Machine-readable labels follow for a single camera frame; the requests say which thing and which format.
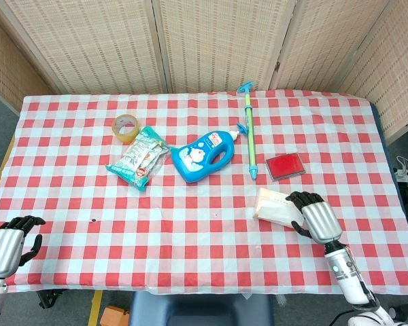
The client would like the green snack packet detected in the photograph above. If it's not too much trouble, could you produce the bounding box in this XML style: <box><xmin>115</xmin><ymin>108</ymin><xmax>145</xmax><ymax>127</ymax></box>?
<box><xmin>105</xmin><ymin>125</ymin><xmax>171</xmax><ymax>192</ymax></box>

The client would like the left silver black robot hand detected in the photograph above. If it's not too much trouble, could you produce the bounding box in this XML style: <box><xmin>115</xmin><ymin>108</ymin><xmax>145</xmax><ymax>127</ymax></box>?
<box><xmin>0</xmin><ymin>215</ymin><xmax>46</xmax><ymax>279</ymax></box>

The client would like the green blue water pump toy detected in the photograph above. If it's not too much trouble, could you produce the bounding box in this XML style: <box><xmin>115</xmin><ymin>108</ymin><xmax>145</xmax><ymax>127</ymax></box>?
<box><xmin>237</xmin><ymin>81</ymin><xmax>259</xmax><ymax>181</ymax></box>

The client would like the blue detergent bottle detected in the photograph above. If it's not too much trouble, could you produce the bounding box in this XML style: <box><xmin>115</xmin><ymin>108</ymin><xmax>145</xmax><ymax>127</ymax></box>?
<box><xmin>171</xmin><ymin>130</ymin><xmax>241</xmax><ymax>184</ymax></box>

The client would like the dark blue chair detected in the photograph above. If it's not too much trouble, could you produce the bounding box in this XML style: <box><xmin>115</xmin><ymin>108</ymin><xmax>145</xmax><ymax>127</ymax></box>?
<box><xmin>129</xmin><ymin>291</ymin><xmax>275</xmax><ymax>326</ymax></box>

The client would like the woven folding screen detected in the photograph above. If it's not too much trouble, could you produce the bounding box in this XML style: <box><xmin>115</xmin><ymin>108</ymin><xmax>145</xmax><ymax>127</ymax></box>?
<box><xmin>0</xmin><ymin>0</ymin><xmax>408</xmax><ymax>143</ymax></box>

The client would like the clear packing tape roll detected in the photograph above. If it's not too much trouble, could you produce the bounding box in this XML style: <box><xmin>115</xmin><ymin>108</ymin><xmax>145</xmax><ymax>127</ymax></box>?
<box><xmin>112</xmin><ymin>114</ymin><xmax>139</xmax><ymax>145</ymax></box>

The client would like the white tissue pack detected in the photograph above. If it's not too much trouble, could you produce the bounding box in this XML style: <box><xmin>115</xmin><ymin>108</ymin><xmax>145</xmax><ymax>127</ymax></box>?
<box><xmin>253</xmin><ymin>187</ymin><xmax>307</xmax><ymax>229</ymax></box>

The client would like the red flat square box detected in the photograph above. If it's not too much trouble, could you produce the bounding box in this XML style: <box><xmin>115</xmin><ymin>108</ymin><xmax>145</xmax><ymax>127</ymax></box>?
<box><xmin>265</xmin><ymin>153</ymin><xmax>307</xmax><ymax>182</ymax></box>

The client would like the orange box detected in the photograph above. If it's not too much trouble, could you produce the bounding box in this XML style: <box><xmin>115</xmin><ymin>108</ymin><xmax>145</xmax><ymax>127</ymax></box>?
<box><xmin>99</xmin><ymin>305</ymin><xmax>132</xmax><ymax>326</ymax></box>

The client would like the white power strip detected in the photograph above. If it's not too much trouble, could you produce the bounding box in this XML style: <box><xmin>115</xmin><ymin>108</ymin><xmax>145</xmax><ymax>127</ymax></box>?
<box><xmin>394</xmin><ymin>155</ymin><xmax>408</xmax><ymax>181</ymax></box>

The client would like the red white checkered tablecloth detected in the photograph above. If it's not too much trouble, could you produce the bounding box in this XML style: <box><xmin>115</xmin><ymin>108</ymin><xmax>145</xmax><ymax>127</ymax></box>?
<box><xmin>0</xmin><ymin>89</ymin><xmax>408</xmax><ymax>295</ymax></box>

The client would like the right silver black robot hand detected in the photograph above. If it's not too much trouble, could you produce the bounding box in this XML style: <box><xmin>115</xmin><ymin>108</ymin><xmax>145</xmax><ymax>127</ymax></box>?
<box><xmin>285</xmin><ymin>191</ymin><xmax>343</xmax><ymax>245</ymax></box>

